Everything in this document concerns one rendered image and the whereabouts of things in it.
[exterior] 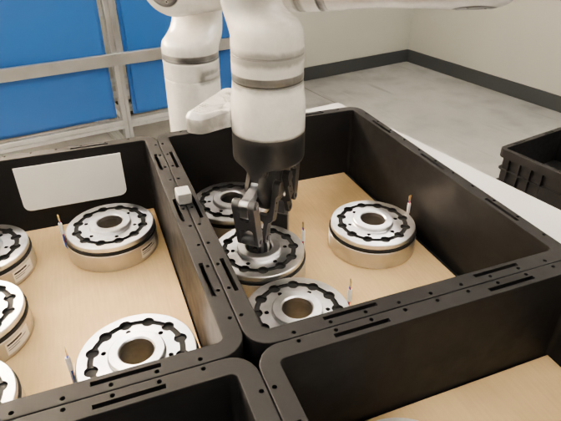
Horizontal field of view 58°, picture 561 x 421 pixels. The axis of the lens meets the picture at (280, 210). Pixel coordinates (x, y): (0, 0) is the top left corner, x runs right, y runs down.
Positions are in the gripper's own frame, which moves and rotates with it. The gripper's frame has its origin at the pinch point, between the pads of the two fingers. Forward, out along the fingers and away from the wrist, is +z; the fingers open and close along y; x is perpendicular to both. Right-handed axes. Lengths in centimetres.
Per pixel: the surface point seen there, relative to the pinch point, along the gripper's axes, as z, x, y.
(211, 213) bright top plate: -0.7, 8.6, 1.9
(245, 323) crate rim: -7.8, -6.7, -20.5
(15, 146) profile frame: 57, 161, 100
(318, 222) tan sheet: 2.2, -3.1, 9.1
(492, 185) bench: 15, -26, 55
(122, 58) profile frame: 26, 128, 138
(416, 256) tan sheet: 2.2, -16.3, 6.3
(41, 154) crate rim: -7.8, 28.2, -3.7
